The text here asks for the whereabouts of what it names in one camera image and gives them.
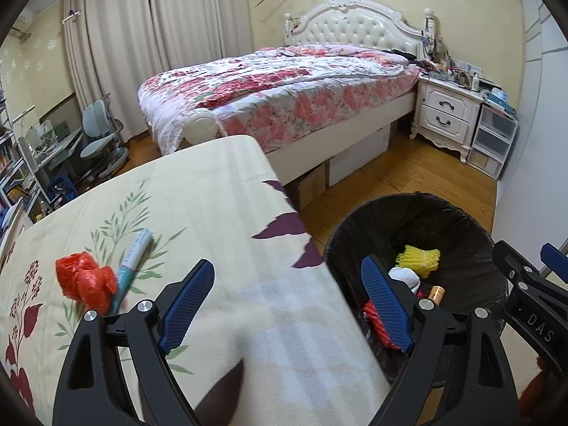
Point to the teal and white pen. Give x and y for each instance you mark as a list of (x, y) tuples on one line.
[(133, 257)]

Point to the pink floral quilt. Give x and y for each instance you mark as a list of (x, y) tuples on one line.
[(266, 88)]

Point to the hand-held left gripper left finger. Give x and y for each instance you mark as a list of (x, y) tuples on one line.
[(186, 306)]

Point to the white cardboard box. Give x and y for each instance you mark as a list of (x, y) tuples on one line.
[(359, 159)]

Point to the brown cardboard box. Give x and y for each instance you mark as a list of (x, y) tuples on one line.
[(310, 186)]

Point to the person's right forearm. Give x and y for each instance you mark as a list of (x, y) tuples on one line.
[(546, 395)]

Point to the beige curtain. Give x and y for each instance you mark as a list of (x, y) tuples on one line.
[(177, 17)]

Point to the grey study desk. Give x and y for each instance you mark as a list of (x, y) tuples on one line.
[(57, 148)]

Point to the clear plastic drawer unit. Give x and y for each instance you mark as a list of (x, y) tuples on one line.
[(492, 142)]

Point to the yellow foam fruit net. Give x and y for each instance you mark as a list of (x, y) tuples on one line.
[(419, 259)]

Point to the blue packet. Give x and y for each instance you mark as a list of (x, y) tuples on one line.
[(499, 97)]

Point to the bed with floral quilt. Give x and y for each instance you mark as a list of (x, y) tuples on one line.
[(355, 26)]

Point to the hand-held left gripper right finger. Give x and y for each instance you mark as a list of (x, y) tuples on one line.
[(384, 306)]

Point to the red plastic bag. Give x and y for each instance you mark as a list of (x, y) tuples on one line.
[(84, 279)]

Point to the white crumpled paper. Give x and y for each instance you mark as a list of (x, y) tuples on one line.
[(406, 277)]

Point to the grey-blue desk chair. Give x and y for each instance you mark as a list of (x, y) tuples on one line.
[(100, 115)]

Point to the white nightstand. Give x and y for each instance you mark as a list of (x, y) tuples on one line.
[(443, 106)]

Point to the group of nightstand bottles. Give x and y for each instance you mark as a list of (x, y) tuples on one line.
[(452, 71)]

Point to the white bookshelf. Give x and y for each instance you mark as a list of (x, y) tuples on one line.
[(13, 177)]

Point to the gold cylindrical bottle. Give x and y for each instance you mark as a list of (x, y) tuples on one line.
[(436, 293)]

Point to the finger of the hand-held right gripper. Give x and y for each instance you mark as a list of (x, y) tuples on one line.
[(510, 259), (552, 257)]

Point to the white round bedpost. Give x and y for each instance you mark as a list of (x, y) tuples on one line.
[(199, 126)]

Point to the white air conditioner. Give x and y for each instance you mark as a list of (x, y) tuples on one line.
[(22, 22)]

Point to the red foam fruit net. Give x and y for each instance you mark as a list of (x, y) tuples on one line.
[(375, 326)]

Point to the white wardrobe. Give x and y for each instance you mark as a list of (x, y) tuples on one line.
[(532, 142)]

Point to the black trash bin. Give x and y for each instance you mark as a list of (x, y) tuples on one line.
[(399, 222)]

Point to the blue bag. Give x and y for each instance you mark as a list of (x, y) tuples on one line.
[(64, 188)]

